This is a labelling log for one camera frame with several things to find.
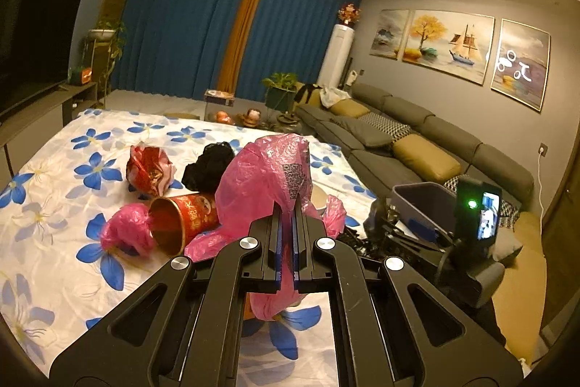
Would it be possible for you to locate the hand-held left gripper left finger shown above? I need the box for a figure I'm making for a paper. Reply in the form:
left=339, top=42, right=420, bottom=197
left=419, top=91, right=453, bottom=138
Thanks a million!
left=49, top=206, right=286, bottom=387

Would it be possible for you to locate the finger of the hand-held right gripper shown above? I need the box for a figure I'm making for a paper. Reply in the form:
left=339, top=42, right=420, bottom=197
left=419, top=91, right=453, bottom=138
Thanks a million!
left=390, top=218, right=454, bottom=262

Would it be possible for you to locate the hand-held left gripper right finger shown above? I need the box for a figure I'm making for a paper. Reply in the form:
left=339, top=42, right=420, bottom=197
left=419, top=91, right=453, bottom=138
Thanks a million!
left=292, top=206, right=533, bottom=387

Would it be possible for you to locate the grey trash bin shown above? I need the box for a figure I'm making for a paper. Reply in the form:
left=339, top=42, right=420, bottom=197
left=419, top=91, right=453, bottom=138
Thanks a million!
left=390, top=182, right=458, bottom=245

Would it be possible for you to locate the shiny black plastic bag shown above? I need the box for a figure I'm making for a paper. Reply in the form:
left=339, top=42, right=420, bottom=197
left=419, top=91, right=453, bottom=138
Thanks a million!
left=337, top=197, right=402, bottom=262

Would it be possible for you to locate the large pink plastic bag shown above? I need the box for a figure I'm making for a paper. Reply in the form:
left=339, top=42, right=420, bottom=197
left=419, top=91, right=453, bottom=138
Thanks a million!
left=183, top=133, right=347, bottom=322

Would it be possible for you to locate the red paper cup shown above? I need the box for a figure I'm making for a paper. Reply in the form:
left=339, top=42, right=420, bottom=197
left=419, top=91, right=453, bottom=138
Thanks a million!
left=149, top=193, right=223, bottom=256

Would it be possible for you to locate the small pink plastic bag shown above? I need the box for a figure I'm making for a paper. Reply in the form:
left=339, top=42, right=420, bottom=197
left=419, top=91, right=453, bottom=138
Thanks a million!
left=100, top=206, right=155, bottom=256

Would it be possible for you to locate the plump grey cushion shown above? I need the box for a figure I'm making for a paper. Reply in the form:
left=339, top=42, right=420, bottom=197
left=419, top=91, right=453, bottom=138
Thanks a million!
left=492, top=228, right=523, bottom=266

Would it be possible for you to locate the mustard sofa chaise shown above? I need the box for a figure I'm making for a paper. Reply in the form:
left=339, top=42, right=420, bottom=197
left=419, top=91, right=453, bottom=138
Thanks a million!
left=496, top=210, right=547, bottom=365

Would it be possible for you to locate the large mustard cushion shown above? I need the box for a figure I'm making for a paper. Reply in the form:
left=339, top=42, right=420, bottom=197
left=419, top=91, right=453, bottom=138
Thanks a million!
left=393, top=135, right=460, bottom=184

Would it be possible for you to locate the grey sofa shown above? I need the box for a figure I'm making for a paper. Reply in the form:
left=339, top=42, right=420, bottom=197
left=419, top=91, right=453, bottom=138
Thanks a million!
left=294, top=83, right=535, bottom=229

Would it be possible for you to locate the wooden door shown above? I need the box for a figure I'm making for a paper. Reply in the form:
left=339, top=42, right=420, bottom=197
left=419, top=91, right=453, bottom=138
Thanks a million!
left=541, top=133, right=580, bottom=324

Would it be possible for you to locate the black crumpled bag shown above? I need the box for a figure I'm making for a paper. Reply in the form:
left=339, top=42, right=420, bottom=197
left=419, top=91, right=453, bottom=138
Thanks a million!
left=182, top=142, right=236, bottom=192

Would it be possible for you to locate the flat grey cushion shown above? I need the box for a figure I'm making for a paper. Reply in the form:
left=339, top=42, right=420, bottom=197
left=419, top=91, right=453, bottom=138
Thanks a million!
left=333, top=115, right=391, bottom=149

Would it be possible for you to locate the small mustard cushion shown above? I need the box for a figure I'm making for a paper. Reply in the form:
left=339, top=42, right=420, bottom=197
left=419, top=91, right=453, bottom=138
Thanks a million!
left=330, top=99, right=370, bottom=118

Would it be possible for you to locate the red crumpled wrapper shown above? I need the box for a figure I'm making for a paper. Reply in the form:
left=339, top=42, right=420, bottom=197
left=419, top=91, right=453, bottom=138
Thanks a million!
left=126, top=144, right=177, bottom=195

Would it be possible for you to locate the black garment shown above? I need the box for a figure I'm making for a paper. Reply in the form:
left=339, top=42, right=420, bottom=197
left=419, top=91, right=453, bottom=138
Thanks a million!
left=294, top=83, right=323, bottom=103

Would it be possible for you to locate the white cloth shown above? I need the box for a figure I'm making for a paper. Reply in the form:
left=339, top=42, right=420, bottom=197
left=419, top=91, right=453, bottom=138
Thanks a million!
left=321, top=87, right=352, bottom=107

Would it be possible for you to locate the potted plant in green pot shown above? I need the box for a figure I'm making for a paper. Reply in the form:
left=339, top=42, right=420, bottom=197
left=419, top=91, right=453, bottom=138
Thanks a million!
left=262, top=72, right=300, bottom=110

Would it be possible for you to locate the printed gift box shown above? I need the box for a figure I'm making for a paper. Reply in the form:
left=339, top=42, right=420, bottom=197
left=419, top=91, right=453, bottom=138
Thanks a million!
left=204, top=89, right=235, bottom=109

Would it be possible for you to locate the wide sailboat painting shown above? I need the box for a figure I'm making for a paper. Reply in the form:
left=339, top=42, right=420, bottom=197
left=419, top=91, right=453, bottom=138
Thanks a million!
left=399, top=10, right=496, bottom=86

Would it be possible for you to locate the purple abstract painting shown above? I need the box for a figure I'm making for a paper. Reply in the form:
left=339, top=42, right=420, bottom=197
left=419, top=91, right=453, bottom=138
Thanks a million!
left=490, top=19, right=551, bottom=112

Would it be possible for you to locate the white standing air conditioner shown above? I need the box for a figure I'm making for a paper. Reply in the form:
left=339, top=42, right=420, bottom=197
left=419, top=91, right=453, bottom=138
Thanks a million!
left=316, top=23, right=355, bottom=91

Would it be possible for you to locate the small landscape painting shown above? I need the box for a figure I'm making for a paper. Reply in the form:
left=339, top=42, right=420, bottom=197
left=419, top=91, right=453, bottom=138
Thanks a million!
left=369, top=8, right=411, bottom=61

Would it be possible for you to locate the orange curtain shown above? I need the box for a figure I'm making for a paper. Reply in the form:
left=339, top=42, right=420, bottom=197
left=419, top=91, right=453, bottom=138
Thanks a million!
left=217, top=0, right=273, bottom=100

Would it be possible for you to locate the red flower decoration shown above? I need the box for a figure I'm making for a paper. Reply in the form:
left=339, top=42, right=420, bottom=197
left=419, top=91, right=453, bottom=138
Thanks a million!
left=337, top=3, right=363, bottom=26

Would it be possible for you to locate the blue curtain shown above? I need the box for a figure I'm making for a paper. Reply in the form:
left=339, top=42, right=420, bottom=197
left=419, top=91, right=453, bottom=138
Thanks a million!
left=245, top=0, right=363, bottom=107
left=111, top=0, right=257, bottom=95

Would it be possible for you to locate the blue floral blanket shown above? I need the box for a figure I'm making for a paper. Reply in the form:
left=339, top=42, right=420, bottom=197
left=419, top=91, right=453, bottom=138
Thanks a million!
left=0, top=108, right=386, bottom=387

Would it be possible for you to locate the orange box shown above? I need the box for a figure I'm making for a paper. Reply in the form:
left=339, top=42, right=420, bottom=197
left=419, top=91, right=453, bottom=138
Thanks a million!
left=68, top=66, right=94, bottom=86

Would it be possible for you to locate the grey television cabinet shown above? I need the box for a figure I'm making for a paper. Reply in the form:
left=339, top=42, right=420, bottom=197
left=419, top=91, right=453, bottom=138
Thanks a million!
left=0, top=81, right=98, bottom=188

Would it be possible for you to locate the vine plant on stand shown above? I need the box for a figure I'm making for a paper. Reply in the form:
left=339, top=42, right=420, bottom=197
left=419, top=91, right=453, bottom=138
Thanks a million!
left=82, top=19, right=128, bottom=107

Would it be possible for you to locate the black television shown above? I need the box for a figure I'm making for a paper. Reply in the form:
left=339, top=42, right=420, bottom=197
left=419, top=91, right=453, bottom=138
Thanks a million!
left=0, top=0, right=86, bottom=118

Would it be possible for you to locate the white cable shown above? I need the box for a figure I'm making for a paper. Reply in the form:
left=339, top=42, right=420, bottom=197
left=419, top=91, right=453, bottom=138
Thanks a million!
left=537, top=151, right=547, bottom=215

